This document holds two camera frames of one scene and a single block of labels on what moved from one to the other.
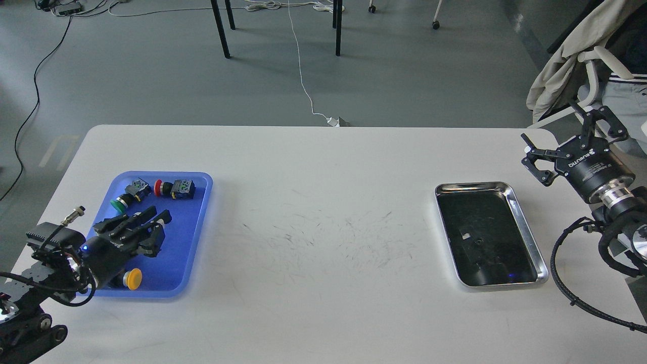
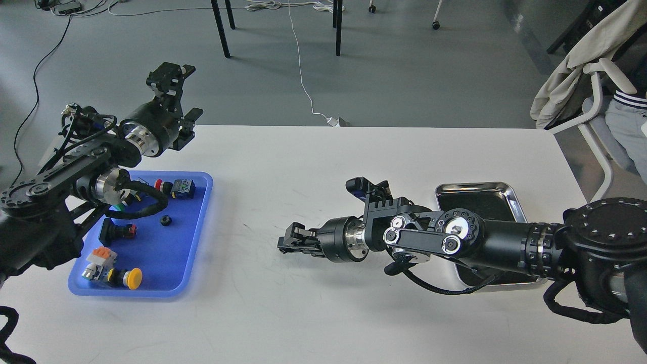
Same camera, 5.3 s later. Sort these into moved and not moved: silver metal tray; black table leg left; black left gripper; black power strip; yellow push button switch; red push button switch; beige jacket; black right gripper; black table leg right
Moved: black left gripper; black right gripper; beige jacket
Not moved: black table leg left; black table leg right; silver metal tray; black power strip; red push button switch; yellow push button switch
